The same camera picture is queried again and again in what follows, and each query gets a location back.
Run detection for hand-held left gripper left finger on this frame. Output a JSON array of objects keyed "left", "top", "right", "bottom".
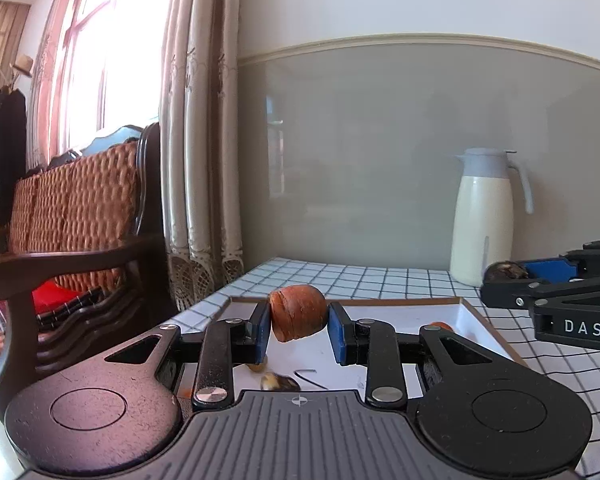
[{"left": 102, "top": 302, "right": 273, "bottom": 409}]

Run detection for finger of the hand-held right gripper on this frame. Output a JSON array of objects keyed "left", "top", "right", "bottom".
[
  {"left": 480, "top": 274, "right": 600, "bottom": 311},
  {"left": 522, "top": 237, "right": 600, "bottom": 282}
]

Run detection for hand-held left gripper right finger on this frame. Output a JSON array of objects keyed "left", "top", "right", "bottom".
[{"left": 328, "top": 302, "right": 521, "bottom": 408}]

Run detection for dark chocolate donut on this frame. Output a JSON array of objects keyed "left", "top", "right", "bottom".
[{"left": 484, "top": 260, "right": 530, "bottom": 284}]

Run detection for brown cake piece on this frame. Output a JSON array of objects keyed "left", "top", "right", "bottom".
[{"left": 269, "top": 284, "right": 329, "bottom": 343}]

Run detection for dark brown fruit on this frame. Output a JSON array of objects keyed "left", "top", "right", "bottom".
[{"left": 259, "top": 371, "right": 302, "bottom": 394}]

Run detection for white tray brown rim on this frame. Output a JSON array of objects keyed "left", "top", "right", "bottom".
[{"left": 175, "top": 296, "right": 526, "bottom": 401}]

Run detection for white black checked tablecloth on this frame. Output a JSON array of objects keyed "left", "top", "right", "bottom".
[{"left": 172, "top": 257, "right": 600, "bottom": 478}]

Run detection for cream thermos jug grey lid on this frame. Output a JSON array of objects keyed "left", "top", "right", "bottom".
[{"left": 450, "top": 147, "right": 535, "bottom": 287}]

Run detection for beige lace curtain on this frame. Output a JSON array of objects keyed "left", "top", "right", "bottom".
[{"left": 159, "top": 0, "right": 246, "bottom": 312}]

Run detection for red cushion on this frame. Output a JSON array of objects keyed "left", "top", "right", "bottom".
[{"left": 32, "top": 282, "right": 82, "bottom": 314}]

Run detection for wooden wicker sofa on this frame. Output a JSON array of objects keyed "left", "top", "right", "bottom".
[{"left": 0, "top": 122, "right": 178, "bottom": 411}]

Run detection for window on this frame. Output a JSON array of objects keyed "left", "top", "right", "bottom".
[{"left": 27, "top": 0, "right": 181, "bottom": 171}]

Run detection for dark hanging clothes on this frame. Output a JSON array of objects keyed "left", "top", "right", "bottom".
[{"left": 0, "top": 87, "right": 28, "bottom": 226}]

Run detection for straw hat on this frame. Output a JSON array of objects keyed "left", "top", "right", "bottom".
[{"left": 9, "top": 55, "right": 35, "bottom": 79}]

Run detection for beige pleated curtain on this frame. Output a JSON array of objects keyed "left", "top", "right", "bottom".
[{"left": 0, "top": 0, "right": 32, "bottom": 96}]

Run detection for thin black wire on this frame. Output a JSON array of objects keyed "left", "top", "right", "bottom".
[{"left": 294, "top": 369, "right": 331, "bottom": 390}]

